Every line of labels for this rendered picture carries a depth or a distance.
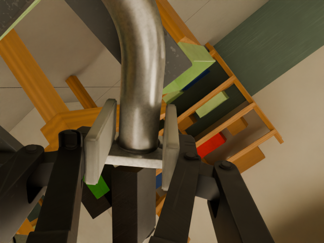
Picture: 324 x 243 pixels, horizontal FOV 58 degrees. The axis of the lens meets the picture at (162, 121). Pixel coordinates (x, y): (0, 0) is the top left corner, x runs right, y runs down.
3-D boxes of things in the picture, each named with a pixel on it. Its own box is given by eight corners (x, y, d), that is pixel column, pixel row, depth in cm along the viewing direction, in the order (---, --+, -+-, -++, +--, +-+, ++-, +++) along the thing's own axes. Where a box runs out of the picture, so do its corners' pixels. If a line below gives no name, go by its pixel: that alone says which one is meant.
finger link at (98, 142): (97, 186, 17) (84, 185, 17) (115, 134, 23) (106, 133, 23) (97, 140, 16) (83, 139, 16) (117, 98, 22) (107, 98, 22)
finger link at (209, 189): (179, 176, 15) (237, 181, 15) (175, 132, 19) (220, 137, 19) (175, 200, 15) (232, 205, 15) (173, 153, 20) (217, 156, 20)
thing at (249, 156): (93, 136, 618) (155, 227, 595) (208, 41, 520) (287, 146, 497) (106, 132, 668) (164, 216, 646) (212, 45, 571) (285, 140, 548)
